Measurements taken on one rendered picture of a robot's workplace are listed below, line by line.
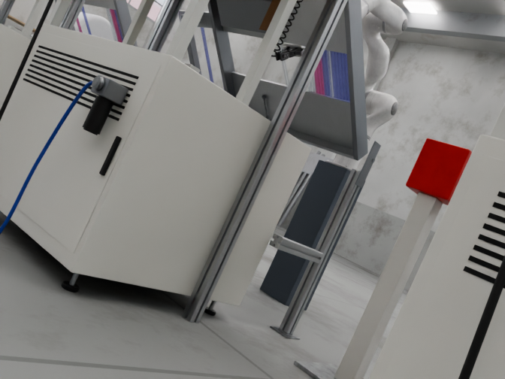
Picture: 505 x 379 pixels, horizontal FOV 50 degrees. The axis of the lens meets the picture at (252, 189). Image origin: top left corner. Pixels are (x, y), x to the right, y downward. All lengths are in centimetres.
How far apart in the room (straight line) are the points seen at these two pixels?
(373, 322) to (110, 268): 77
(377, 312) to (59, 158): 99
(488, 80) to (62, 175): 1167
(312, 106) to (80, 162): 99
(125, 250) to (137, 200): 13
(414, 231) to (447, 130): 1088
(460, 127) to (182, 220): 1118
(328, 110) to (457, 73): 1106
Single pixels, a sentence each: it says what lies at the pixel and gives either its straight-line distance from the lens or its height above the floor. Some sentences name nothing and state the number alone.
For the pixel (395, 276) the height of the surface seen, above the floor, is 36.
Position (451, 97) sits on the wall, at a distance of 1284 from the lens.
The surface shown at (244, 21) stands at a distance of 215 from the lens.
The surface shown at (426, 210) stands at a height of 58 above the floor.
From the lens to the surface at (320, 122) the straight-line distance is 211.
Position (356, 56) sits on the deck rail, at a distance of 186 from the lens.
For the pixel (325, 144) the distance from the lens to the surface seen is 211.
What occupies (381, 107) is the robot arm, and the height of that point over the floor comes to 103.
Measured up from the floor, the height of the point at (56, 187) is 21.
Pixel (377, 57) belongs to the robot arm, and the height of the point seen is 123.
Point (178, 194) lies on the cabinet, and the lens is 144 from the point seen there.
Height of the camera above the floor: 40
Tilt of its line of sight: 1 degrees up
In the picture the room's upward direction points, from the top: 25 degrees clockwise
